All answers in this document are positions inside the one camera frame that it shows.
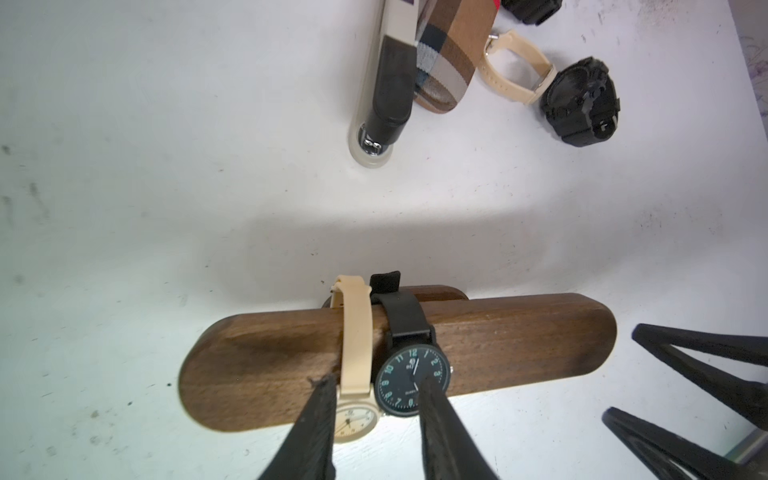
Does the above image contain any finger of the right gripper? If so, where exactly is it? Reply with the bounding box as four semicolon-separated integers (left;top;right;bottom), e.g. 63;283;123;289
632;324;767;431
602;407;767;479

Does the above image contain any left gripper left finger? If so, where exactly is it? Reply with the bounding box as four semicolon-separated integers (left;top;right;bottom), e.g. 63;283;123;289
260;374;337;480

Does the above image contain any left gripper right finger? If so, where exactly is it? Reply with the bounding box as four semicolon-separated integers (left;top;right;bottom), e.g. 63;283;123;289
418;379;498;480

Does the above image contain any beige watch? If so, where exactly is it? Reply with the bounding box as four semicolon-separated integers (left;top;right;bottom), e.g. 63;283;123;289
478;30;558;105
330;275;382;444

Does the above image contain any wooden watch stand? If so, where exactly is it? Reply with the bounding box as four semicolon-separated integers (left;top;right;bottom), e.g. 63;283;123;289
177;285;617;432

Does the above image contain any black analog watch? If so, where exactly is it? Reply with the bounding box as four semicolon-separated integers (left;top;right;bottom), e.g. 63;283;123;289
370;271;453;417

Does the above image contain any black sport watch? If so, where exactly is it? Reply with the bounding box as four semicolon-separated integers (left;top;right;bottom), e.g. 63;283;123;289
500;0;563;26
540;57;620;147

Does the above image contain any black and beige stapler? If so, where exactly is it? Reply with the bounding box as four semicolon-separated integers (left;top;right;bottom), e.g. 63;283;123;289
348;0;419;169

